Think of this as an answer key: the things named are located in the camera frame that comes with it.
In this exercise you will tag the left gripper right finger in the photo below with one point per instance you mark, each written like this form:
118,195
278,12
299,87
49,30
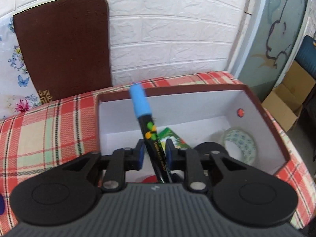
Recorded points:
188,161

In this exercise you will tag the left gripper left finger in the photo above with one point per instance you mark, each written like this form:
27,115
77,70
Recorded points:
118,163

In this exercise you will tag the black tape roll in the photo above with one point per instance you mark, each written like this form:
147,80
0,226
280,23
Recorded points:
205,150

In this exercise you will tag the black liquid chalk marker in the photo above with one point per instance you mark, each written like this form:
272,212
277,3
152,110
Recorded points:
148,128

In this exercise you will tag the green box far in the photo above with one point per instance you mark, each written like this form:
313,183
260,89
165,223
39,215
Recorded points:
168,133

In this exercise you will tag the patterned clear tape roll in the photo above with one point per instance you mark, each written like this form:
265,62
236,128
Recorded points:
240,145

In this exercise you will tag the red shoe box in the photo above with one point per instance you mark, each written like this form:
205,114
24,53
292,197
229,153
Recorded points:
196,113

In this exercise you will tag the red plaid bed sheet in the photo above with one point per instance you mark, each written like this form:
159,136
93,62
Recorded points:
51,173

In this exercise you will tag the cardboard box on floor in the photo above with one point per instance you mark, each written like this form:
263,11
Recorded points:
285,101

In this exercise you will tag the floral mattress with text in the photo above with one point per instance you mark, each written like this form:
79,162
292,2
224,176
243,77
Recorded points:
18,93

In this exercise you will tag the dark brown headboard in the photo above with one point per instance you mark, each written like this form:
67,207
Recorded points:
65,45

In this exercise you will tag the blue chair back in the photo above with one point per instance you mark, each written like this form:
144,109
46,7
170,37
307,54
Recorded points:
306,56

